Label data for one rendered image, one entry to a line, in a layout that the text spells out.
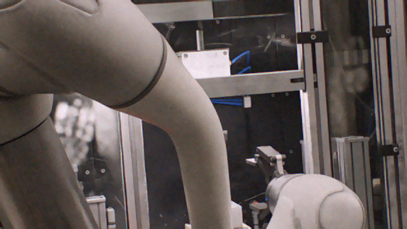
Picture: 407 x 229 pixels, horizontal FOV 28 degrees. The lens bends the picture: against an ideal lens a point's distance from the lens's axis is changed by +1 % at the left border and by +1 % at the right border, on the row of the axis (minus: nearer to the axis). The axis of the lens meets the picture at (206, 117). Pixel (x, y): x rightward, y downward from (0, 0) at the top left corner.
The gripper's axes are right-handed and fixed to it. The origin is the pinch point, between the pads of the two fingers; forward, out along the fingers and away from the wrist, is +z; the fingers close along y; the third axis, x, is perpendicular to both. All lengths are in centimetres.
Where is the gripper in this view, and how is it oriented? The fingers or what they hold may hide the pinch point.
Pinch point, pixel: (258, 184)
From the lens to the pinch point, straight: 152.6
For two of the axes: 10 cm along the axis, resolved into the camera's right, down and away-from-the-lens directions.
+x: -9.7, 0.9, -2.1
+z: -2.1, -0.3, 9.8
